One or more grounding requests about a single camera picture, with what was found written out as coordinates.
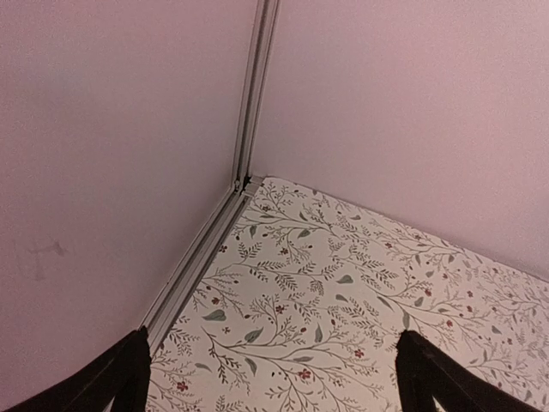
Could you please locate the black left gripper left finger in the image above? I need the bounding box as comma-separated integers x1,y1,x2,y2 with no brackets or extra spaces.
9,326,151,412

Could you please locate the aluminium back left frame post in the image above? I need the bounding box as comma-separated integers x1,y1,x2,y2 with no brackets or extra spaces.
232,0,280,191

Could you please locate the aluminium left base rail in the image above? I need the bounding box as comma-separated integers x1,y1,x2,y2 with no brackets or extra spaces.
142,176,264,354

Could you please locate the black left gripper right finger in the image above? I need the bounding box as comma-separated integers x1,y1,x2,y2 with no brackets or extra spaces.
395,330,548,411

